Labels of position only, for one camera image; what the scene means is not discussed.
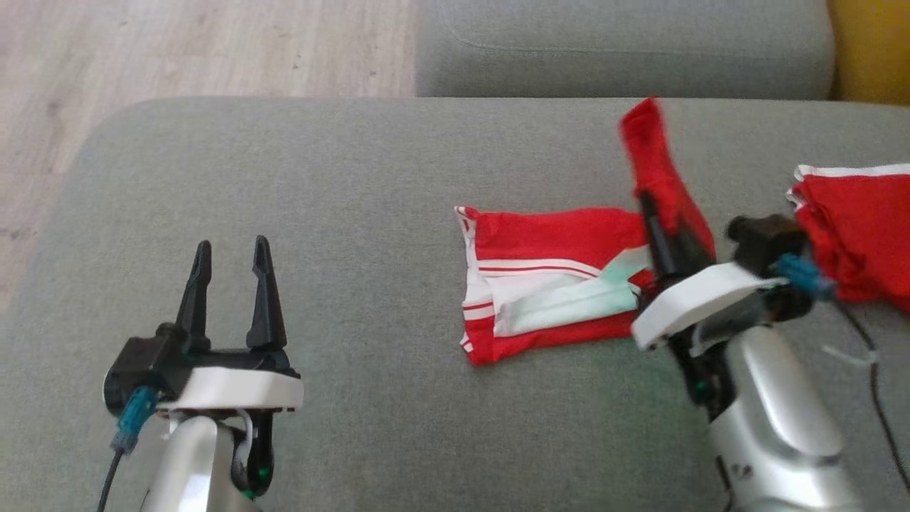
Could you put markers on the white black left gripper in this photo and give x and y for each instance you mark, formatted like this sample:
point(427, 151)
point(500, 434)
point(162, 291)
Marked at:
point(234, 387)

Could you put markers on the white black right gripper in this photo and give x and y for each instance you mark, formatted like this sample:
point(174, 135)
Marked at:
point(697, 302)

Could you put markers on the red jersey with white sleeves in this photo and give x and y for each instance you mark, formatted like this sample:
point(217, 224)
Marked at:
point(554, 235)

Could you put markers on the red shorts with white stripes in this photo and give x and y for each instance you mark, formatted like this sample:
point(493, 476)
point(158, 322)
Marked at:
point(860, 227)

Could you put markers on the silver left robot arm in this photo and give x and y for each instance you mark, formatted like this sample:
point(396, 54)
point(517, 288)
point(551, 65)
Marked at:
point(192, 462)

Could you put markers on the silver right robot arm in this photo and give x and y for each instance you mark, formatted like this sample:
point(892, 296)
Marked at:
point(775, 427)

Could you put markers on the grey fabric sofa seat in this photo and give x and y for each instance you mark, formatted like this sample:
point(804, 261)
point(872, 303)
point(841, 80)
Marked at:
point(391, 284)

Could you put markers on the grey sofa back cushion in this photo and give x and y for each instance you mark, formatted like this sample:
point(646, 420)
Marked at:
point(625, 43)

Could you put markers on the yellow cushion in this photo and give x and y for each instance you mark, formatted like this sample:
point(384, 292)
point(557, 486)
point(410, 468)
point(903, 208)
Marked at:
point(871, 50)

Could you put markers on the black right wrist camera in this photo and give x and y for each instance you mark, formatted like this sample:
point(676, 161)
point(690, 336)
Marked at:
point(768, 238)

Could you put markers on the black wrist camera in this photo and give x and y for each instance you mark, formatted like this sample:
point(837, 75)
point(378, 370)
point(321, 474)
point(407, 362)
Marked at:
point(142, 363)
point(768, 238)

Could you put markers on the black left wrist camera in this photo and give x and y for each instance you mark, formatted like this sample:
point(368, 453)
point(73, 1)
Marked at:
point(142, 363)

